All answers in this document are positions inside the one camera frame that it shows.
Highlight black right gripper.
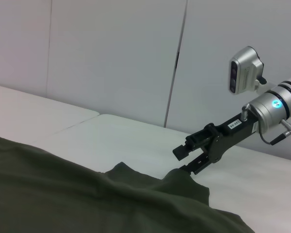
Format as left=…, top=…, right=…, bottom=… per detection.
left=172, top=115, right=259, bottom=175

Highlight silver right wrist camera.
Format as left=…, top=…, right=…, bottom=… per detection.
left=229, top=46, right=279, bottom=96

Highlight dark green FREE t-shirt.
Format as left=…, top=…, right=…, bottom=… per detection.
left=0, top=133, right=255, bottom=233

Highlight right gripper silver knob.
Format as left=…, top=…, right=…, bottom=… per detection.
left=241, top=104, right=252, bottom=122

